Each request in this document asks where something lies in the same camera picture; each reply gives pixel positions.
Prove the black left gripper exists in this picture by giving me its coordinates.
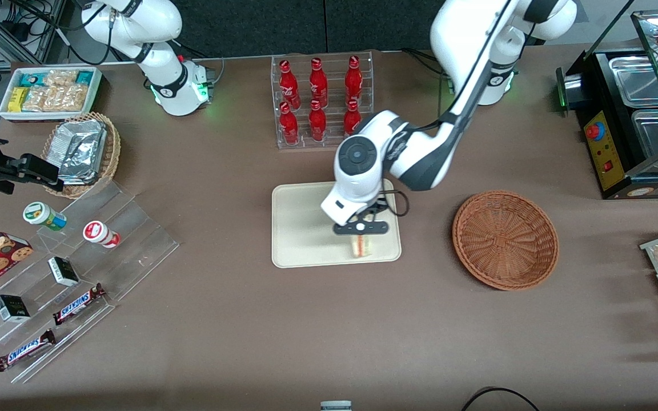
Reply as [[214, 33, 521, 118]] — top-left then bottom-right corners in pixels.
[[333, 196, 392, 236]]

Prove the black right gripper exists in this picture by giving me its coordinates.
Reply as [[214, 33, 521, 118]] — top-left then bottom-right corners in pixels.
[[0, 126, 63, 195]]

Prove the cream plastic tray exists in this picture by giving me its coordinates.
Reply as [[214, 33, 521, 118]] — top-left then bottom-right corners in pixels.
[[271, 178, 402, 269]]

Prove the small tan wicker basket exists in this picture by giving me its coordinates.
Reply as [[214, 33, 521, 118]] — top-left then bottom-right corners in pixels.
[[41, 111, 122, 199]]

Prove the large brown wicker basket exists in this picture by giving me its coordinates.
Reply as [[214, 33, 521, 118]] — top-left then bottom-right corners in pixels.
[[452, 190, 560, 292]]

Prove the silver foil packet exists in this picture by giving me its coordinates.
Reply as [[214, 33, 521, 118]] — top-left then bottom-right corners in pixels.
[[57, 132, 104, 185], [62, 119, 107, 140]]

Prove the green lid yogurt cup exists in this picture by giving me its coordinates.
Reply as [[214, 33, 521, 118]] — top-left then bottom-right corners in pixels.
[[23, 202, 68, 232]]

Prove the white snack bin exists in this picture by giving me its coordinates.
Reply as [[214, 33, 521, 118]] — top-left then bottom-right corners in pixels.
[[0, 66, 103, 123]]

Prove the yellow snack pack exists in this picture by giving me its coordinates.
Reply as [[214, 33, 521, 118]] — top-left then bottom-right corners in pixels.
[[8, 87, 29, 113]]

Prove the clear bag of crackers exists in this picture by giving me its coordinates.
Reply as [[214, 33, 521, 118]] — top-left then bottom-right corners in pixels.
[[43, 69, 78, 90], [23, 84, 88, 113]]

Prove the red lid yogurt cup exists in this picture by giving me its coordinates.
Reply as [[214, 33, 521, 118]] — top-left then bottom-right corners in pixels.
[[82, 220, 121, 249]]

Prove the clear acrylic bottle rack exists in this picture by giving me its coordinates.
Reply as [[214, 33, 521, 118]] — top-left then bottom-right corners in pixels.
[[271, 50, 374, 150]]

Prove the small black box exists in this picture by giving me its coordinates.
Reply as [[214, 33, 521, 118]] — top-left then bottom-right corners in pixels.
[[47, 256, 81, 287], [0, 295, 31, 323]]

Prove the red cola bottle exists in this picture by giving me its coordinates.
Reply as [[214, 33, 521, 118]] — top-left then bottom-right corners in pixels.
[[279, 59, 301, 110], [309, 100, 327, 142], [345, 55, 363, 106], [279, 102, 299, 145], [343, 100, 362, 136], [309, 58, 328, 108]]

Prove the clear acrylic stepped stand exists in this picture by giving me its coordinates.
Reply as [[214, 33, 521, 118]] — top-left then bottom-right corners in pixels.
[[0, 180, 180, 384]]

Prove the snickers bar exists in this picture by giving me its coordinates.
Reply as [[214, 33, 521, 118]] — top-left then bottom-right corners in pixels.
[[52, 283, 107, 326], [0, 329, 57, 372]]

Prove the black food warmer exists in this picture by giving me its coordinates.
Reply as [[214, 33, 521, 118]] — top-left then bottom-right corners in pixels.
[[555, 9, 658, 200]]

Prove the aluminium frame with cables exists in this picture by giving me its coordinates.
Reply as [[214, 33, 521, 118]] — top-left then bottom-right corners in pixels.
[[0, 0, 70, 65]]

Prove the black base cable bundle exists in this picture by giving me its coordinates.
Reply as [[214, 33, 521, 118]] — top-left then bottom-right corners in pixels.
[[402, 48, 441, 72]]

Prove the black looped floor cable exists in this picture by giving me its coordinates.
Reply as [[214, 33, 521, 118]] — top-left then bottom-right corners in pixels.
[[460, 386, 541, 411]]

